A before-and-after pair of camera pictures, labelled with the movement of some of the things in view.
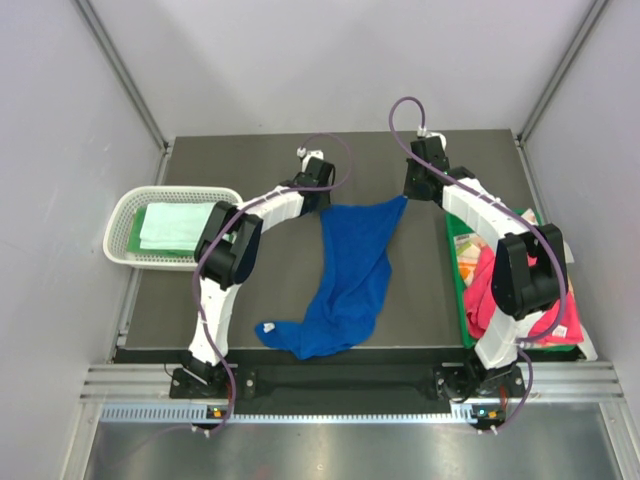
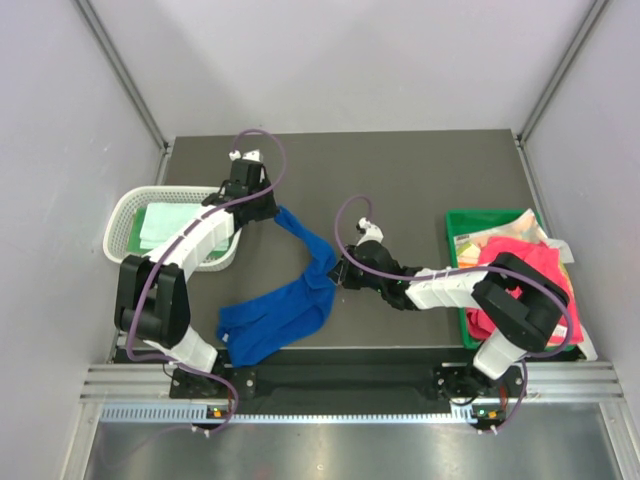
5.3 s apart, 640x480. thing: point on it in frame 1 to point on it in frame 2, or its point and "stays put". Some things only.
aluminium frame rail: [540, 382] stays put
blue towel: [343, 309] to [252, 329]
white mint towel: [174, 225] stays put
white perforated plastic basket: [120, 217] stays put
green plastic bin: [456, 225] stays put
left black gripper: [326, 199] to [269, 212]
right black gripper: [409, 192] to [341, 274]
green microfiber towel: [134, 238] stays put
